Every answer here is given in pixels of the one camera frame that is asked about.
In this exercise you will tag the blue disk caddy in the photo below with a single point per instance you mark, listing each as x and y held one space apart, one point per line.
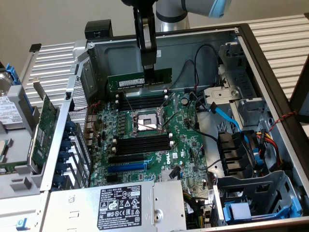
239 211

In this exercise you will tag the green Dell motherboard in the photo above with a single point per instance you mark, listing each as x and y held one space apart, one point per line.
190 145

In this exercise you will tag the silver chipset heatsink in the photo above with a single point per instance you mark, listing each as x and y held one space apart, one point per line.
165 175

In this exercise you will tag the coin cell battery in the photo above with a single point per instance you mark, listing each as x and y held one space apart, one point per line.
185 101

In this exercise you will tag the black box with port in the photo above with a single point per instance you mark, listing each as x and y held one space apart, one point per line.
99 27

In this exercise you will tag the silver power supply with label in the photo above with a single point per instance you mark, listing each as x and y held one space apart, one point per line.
79 205

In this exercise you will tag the blue disk bracket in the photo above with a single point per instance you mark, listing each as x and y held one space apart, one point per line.
14 75

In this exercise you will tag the long black expansion slot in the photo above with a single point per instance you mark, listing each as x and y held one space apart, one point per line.
126 158

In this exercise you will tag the thin metal locking lever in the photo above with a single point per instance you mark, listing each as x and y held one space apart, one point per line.
128 102
171 119

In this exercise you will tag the grey parts rack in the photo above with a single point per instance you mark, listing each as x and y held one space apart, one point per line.
21 101

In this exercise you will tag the CPU socket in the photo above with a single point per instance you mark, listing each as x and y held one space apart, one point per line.
147 120

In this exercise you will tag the silver metal panel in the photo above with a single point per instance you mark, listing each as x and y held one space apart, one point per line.
19 210

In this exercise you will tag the silver hard disk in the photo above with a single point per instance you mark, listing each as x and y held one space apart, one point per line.
8 108

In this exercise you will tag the black case fan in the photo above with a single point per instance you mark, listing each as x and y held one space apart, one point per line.
231 154

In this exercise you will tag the grey metal disk bay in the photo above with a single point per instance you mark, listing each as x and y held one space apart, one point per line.
236 183

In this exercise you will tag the open PC case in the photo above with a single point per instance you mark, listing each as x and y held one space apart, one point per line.
120 58

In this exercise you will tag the white sticker label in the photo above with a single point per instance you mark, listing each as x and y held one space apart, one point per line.
159 53

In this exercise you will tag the short black expansion slot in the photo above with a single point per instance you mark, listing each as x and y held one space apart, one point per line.
112 178

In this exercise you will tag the blue expansion slot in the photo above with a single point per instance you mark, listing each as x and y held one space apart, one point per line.
126 167

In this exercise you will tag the blue release button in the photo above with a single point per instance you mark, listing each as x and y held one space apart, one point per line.
21 223

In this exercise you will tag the blue card retention clip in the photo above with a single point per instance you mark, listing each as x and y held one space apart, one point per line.
70 126
61 168
64 156
58 180
67 135
65 145

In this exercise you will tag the CPU chip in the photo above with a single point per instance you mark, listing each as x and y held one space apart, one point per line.
2 151

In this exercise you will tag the green graphics card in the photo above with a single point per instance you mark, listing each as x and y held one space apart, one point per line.
47 125

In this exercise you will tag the silver metal drive cage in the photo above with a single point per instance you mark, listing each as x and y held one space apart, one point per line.
222 94

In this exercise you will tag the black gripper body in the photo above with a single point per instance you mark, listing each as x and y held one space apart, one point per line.
140 3

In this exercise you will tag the dark brown panel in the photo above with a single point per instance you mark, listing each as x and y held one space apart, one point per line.
300 91

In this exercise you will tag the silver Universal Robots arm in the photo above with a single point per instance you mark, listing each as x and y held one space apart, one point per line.
173 14

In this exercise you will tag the green RAM stick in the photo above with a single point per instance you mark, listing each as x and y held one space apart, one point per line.
125 82
12 168

